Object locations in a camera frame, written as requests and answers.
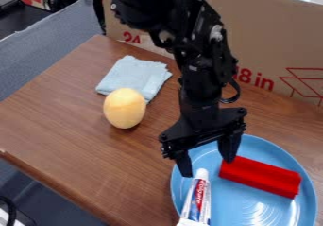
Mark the yellow lemon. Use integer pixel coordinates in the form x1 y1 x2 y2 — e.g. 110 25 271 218
104 88 147 129

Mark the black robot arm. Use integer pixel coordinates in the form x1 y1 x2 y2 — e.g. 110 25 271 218
110 0 247 177

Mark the blue plate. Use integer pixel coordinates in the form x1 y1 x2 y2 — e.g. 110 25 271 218
170 133 319 226

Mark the grey fabric partition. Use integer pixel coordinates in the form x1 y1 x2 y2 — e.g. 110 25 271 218
0 0 103 101

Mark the cardboard box with red print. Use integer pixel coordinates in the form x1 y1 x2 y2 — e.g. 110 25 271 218
102 0 323 108

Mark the light blue folded cloth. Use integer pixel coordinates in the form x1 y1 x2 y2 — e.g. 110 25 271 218
96 55 174 102

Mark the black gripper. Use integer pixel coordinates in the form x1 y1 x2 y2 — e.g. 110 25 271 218
159 80 247 178

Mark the red plastic block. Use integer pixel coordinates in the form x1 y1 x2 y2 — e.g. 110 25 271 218
219 156 303 199

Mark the white toothpaste tube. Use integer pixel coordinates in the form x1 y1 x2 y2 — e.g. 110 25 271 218
176 168 211 226

